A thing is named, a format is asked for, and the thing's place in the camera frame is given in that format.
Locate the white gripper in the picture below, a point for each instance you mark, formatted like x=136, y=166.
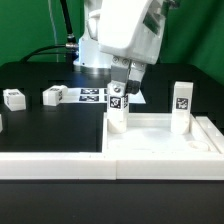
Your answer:
x=131, y=29

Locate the white square table top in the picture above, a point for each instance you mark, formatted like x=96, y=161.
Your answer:
x=151, y=133

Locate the fiducial marker sheet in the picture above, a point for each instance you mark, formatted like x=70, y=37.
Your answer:
x=85, y=95

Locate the white right fence bar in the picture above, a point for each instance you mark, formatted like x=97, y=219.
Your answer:
x=212, y=132

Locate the white fence bar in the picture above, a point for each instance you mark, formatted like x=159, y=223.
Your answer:
x=212, y=132
x=81, y=166

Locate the white front fence bar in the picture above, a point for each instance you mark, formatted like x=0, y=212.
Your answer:
x=81, y=166

